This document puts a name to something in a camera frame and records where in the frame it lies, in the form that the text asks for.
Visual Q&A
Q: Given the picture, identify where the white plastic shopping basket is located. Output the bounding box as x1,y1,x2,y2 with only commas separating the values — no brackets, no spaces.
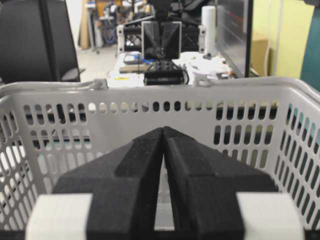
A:
0,77,320,232

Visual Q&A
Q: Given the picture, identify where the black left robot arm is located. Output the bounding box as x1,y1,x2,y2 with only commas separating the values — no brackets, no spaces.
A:
25,0,206,240

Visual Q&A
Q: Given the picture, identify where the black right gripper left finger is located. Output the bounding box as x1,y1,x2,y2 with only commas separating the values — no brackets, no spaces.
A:
25,126,164,240

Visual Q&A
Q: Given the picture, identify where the dark monitor screen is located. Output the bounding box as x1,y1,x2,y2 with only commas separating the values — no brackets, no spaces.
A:
216,0,254,78

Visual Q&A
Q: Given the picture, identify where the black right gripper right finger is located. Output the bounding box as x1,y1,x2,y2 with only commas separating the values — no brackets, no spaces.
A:
162,126,306,240

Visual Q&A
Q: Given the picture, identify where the cardboard box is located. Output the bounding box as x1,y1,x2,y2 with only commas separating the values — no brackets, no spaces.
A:
250,31,268,77

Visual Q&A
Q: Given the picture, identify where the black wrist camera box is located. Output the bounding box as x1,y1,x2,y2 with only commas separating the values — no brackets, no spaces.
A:
143,60,190,86

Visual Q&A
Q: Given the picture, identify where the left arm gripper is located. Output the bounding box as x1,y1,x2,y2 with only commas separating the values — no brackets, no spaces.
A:
116,0,206,60

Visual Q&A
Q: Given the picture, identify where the black office chair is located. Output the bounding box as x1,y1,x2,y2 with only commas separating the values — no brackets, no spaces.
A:
0,0,81,84

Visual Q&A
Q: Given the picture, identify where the white paper roll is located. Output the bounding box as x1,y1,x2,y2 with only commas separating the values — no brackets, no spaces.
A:
201,6,218,58

